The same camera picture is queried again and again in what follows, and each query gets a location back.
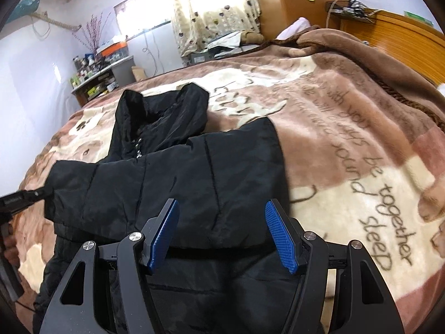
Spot brown and cream plush blanket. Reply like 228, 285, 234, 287
12, 28, 444, 333

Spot pink dried flower branches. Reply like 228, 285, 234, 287
72, 13, 111, 54

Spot pile of papers and bags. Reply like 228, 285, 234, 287
188, 31, 265, 65

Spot cream patterned window curtain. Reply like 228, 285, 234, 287
167, 0, 261, 57

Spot black hooded puffer jacket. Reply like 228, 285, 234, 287
33, 84, 298, 333

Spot orange lidded clear storage box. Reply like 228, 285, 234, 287
97, 41, 129, 62

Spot pink pillow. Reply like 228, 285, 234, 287
276, 17, 311, 40

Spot wooden headboard with clutter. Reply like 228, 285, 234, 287
325, 0, 444, 86

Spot cluttered wooden shelf desk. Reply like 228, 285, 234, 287
71, 56, 136, 107

